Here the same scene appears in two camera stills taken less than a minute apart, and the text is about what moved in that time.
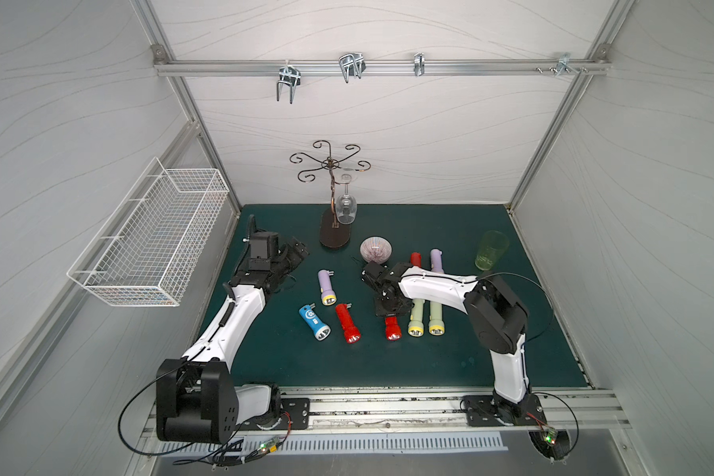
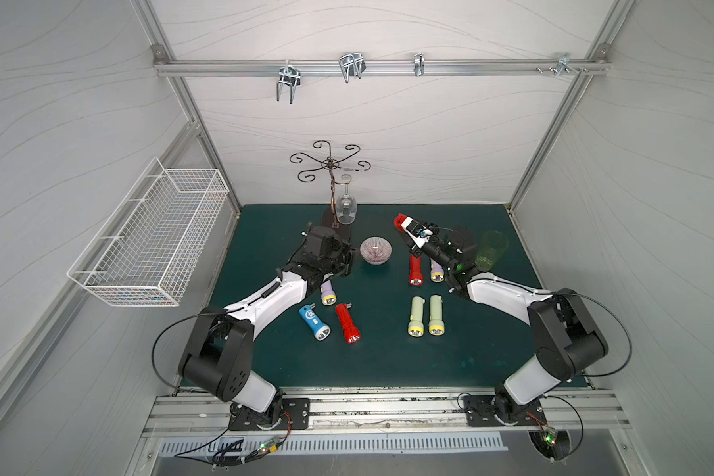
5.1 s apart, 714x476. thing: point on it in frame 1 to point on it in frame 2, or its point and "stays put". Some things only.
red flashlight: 393,328 to 402,221
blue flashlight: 320,330 stays put
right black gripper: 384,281 to 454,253
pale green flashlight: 416,327 stays put
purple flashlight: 328,296 stays put
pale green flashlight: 436,326 stays put
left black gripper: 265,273 to 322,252
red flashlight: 352,334 stays put
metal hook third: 418,63 stays put
